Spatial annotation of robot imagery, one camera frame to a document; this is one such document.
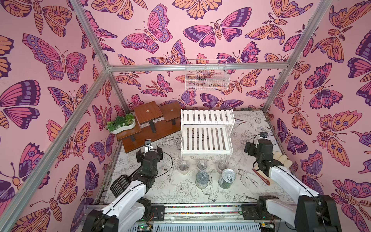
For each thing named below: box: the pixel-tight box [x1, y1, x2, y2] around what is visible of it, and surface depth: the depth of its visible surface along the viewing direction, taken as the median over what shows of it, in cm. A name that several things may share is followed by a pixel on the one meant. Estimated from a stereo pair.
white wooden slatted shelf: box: [180, 108, 236, 162], surface depth 85 cm
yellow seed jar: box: [178, 160, 190, 175], surface depth 86 cm
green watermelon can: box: [218, 168, 237, 190], surface depth 77 cm
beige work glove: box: [272, 150, 293, 169], surface depth 93 cm
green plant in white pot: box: [106, 113, 136, 134], surface depth 87 cm
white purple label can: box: [195, 170, 210, 189], surface depth 79 cm
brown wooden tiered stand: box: [115, 100, 182, 154], surface depth 97 cm
